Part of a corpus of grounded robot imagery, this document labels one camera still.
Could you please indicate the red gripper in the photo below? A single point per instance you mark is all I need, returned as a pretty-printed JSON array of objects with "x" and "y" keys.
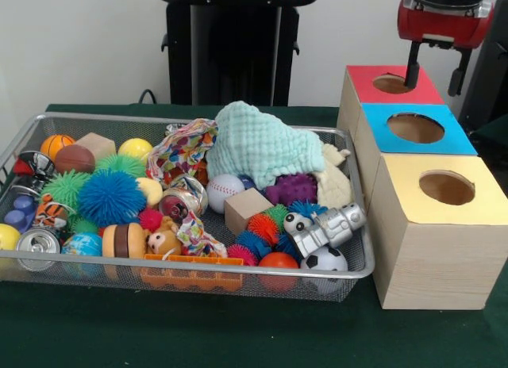
[{"x": 444, "y": 23}]

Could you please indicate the cream yellow cloth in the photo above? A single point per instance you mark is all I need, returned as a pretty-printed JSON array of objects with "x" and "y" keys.
[{"x": 333, "y": 185}]

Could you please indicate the silver toy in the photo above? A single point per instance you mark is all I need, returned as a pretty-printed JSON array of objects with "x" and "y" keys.
[{"x": 329, "y": 225}]

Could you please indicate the mint green cloth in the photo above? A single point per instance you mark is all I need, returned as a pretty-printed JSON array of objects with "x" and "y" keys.
[{"x": 262, "y": 146}]

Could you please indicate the colourful printed packet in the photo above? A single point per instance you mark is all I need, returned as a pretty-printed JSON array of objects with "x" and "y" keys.
[{"x": 182, "y": 150}]

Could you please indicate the small colourful fabric toy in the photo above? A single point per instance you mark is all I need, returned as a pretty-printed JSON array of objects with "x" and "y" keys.
[{"x": 198, "y": 237}]

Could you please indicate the wooden box with three holes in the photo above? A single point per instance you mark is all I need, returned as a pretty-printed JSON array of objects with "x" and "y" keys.
[{"x": 429, "y": 257}]

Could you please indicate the clear mesh bin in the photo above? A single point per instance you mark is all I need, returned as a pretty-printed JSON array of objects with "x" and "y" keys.
[{"x": 349, "y": 285}]

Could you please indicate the small soccer ball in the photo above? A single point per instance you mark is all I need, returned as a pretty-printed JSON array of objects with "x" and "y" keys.
[{"x": 324, "y": 261}]

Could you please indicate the small wooden block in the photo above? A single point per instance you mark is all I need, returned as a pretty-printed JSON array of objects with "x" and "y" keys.
[{"x": 247, "y": 211}]

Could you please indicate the small white baseball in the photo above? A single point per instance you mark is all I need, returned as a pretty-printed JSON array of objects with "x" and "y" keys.
[{"x": 227, "y": 194}]

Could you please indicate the round silver tin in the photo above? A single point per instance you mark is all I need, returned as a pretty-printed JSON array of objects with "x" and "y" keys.
[{"x": 184, "y": 201}]

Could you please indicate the large blue spiky ball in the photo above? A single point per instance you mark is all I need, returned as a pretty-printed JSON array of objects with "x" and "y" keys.
[{"x": 111, "y": 197}]

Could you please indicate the brown burger toy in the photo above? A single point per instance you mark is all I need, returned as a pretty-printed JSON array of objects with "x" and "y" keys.
[{"x": 123, "y": 241}]

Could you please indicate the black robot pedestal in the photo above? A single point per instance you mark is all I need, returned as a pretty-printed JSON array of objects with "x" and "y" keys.
[{"x": 222, "y": 59}]

